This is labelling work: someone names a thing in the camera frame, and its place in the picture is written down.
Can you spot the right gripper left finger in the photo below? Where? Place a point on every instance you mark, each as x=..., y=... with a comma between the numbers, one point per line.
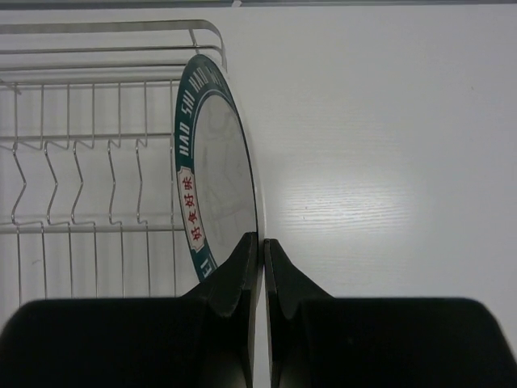
x=199, y=339

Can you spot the green rimmed white plate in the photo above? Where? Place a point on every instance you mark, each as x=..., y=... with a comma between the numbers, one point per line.
x=217, y=183

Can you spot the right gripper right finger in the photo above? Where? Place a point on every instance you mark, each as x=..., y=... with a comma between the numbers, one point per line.
x=318, y=340

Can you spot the metal wire dish rack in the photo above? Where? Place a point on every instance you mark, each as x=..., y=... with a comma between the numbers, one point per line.
x=89, y=204

